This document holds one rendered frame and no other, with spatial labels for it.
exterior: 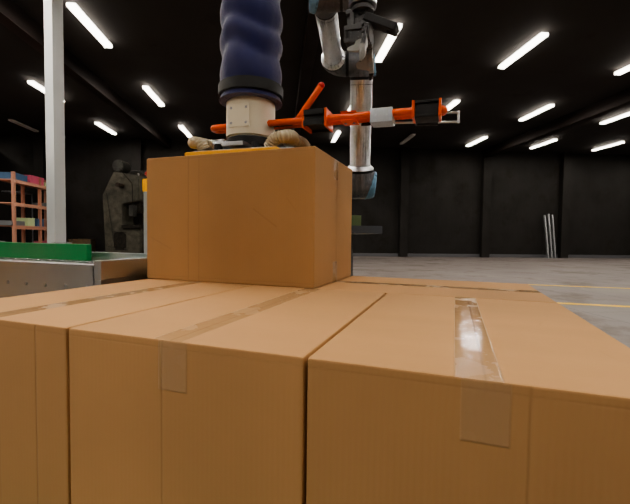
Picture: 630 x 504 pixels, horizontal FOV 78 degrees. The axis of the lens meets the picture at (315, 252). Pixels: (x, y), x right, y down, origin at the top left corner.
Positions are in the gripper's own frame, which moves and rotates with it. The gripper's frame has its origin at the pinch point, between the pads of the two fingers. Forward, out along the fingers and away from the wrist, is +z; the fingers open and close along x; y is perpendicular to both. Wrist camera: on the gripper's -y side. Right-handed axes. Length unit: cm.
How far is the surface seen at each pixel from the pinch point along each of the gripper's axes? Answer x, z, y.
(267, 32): 6.7, -14.4, 32.4
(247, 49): 10.4, -7.9, 37.7
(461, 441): 80, 74, -29
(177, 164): 21, 30, 57
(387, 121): 3.2, 17.2, -7.1
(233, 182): 21, 37, 36
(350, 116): 3.5, 14.7, 4.6
